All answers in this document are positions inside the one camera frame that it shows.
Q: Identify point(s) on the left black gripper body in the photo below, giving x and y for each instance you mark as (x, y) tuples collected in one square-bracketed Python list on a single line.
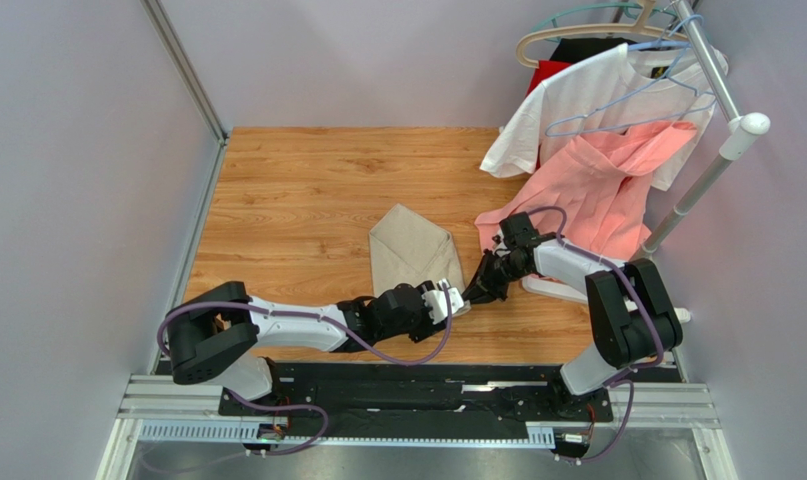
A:
[(423, 325)]

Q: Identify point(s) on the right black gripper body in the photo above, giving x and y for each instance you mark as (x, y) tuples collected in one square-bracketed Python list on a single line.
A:
[(498, 270)]

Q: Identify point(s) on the beige cloth napkin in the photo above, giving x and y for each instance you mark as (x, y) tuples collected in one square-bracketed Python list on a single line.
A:
[(407, 248)]

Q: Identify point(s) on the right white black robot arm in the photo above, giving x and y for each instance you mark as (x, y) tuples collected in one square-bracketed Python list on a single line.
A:
[(633, 321)]

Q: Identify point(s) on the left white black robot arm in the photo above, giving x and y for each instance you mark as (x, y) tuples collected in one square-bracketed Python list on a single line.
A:
[(209, 339)]

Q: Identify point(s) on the pink pleated garment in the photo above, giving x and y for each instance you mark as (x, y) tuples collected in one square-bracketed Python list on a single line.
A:
[(602, 181)]

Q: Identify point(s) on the red garment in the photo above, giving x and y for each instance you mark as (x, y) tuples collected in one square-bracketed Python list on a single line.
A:
[(545, 70)]

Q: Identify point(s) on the black garment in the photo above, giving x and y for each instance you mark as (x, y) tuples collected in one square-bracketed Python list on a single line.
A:
[(575, 50)]

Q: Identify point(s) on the white t-shirt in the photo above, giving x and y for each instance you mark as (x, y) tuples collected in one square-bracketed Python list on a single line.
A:
[(611, 91)]

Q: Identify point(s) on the beige wooden hanger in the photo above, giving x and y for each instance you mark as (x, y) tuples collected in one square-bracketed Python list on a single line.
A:
[(668, 23)]

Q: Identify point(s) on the green hanger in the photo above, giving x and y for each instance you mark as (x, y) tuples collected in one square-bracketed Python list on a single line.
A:
[(596, 13)]

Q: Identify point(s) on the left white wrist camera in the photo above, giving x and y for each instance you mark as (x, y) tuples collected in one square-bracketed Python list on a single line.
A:
[(444, 301)]

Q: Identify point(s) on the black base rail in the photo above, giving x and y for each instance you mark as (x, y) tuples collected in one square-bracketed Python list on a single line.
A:
[(433, 402)]

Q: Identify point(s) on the aluminium frame post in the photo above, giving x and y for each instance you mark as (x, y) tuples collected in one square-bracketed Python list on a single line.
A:
[(170, 39)]

